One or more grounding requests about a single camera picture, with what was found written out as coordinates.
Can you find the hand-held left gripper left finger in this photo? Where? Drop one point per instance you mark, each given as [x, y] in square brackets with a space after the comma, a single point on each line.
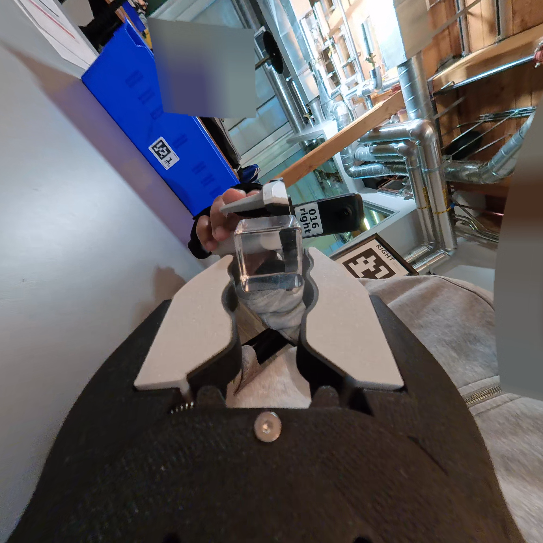
[186, 335]

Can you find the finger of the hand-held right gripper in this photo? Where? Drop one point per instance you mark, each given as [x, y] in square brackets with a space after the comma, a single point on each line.
[246, 204]
[276, 195]

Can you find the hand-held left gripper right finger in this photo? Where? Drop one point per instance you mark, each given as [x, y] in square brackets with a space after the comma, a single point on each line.
[352, 335]

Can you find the clear acrylic cube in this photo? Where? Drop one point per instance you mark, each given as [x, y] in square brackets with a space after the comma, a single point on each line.
[267, 258]

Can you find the blue bin with square tag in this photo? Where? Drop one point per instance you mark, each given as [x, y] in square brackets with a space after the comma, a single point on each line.
[127, 106]

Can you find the person's right forearm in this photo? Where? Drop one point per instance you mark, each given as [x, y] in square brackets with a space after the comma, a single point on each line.
[271, 309]

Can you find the blue fabric item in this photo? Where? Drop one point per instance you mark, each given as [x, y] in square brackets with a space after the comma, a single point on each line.
[250, 174]

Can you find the black white marker sign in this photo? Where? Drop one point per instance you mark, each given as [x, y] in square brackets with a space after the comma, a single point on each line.
[369, 263]

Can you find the wooden beam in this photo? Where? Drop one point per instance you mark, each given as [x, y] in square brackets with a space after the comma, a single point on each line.
[339, 140]

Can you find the black chair armrest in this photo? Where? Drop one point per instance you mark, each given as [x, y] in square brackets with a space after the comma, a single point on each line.
[267, 343]

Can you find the cluster of silver ducts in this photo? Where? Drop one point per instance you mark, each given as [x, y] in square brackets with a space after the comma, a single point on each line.
[420, 140]

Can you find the black round disc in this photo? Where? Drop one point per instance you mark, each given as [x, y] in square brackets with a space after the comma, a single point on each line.
[271, 51]

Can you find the white paper with red line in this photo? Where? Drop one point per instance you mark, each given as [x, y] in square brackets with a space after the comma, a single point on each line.
[72, 51]

